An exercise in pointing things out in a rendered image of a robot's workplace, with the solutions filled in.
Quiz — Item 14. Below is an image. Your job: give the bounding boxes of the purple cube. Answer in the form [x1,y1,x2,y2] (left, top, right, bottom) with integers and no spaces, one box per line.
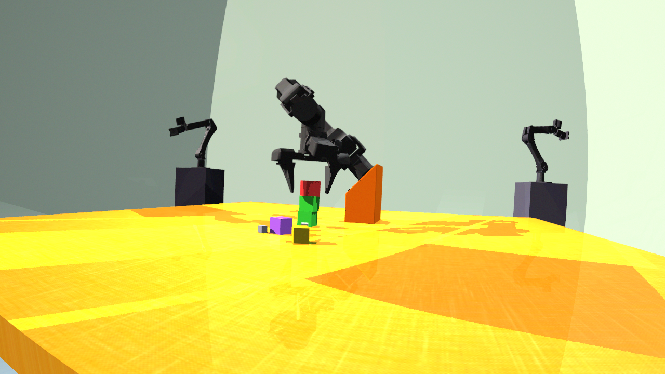
[270,216,292,235]

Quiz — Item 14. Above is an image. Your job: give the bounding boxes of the green block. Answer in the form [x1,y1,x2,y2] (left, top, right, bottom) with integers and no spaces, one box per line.
[299,196,320,212]
[297,211,317,227]

